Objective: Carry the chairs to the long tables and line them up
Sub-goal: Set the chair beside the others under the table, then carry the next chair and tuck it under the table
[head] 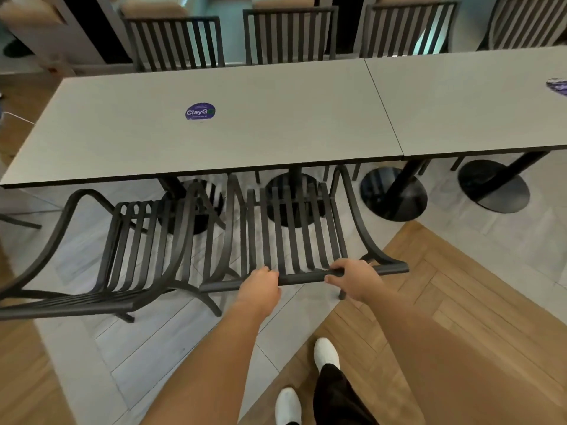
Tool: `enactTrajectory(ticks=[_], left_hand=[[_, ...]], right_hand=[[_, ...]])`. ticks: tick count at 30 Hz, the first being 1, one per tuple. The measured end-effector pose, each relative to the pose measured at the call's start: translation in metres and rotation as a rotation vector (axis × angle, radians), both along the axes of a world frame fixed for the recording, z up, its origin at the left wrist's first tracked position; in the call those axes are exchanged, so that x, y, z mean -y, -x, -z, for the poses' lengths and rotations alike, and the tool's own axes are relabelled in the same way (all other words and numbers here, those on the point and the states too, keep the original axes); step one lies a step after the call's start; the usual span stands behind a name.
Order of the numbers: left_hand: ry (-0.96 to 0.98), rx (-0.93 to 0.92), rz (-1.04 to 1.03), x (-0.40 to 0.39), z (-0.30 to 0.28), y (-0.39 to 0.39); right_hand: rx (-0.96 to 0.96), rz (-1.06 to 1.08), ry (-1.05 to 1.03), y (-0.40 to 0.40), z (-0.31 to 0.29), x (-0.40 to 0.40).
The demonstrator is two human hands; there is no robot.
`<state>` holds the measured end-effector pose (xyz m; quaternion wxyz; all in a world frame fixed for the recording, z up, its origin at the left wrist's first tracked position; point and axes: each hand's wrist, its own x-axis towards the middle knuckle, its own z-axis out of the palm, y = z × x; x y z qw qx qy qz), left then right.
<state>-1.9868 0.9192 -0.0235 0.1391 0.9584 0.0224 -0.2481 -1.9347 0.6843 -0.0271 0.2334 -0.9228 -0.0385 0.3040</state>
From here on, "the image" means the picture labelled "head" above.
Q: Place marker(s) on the person's right hand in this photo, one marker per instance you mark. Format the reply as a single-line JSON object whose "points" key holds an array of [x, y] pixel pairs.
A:
{"points": [[359, 281]]}

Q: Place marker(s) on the person's left hand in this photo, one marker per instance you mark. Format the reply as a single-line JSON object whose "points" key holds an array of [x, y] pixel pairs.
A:
{"points": [[259, 292]]}

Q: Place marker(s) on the person's left fingers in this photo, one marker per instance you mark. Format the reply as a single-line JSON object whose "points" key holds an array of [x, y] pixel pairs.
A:
{"points": [[268, 274]]}

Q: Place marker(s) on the person's right thumb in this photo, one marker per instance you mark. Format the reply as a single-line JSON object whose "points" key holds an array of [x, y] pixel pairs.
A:
{"points": [[334, 279]]}

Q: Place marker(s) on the dark metal slatted chair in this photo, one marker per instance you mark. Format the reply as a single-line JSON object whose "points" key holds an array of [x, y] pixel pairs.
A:
{"points": [[290, 35], [66, 304], [522, 22], [173, 41], [305, 277], [409, 28]]}

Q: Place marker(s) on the person's right forearm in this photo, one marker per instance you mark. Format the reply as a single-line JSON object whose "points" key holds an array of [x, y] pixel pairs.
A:
{"points": [[443, 358]]}

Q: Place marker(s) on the person's left forearm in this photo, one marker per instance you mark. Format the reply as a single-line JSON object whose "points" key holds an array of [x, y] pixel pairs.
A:
{"points": [[208, 371]]}

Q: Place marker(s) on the person's right white shoe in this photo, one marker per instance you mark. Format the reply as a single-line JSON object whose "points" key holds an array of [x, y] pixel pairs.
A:
{"points": [[326, 354]]}

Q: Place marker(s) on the person's white shoe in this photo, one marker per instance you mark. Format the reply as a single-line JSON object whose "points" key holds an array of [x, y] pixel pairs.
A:
{"points": [[326, 354], [288, 405]]}

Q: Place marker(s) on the person's black trousers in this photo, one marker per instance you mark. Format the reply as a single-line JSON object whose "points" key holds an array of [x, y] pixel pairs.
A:
{"points": [[341, 398]]}

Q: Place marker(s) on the person's left white shoe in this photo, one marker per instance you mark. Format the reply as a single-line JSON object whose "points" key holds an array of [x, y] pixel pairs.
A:
{"points": [[288, 405]]}

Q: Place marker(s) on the round blue sticker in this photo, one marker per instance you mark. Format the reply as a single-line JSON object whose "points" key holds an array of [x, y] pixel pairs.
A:
{"points": [[200, 112]]}

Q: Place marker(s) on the beige seat cushion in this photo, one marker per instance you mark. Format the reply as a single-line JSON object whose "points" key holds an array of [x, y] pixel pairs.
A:
{"points": [[283, 0], [26, 11], [153, 6]]}

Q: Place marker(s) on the round purple sticker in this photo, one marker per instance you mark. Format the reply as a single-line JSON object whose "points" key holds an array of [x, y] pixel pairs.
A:
{"points": [[558, 87]]}

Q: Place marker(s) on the black round table pedestal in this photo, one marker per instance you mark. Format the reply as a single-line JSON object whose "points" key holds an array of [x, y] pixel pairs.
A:
{"points": [[492, 190], [176, 190], [294, 179], [392, 199]]}

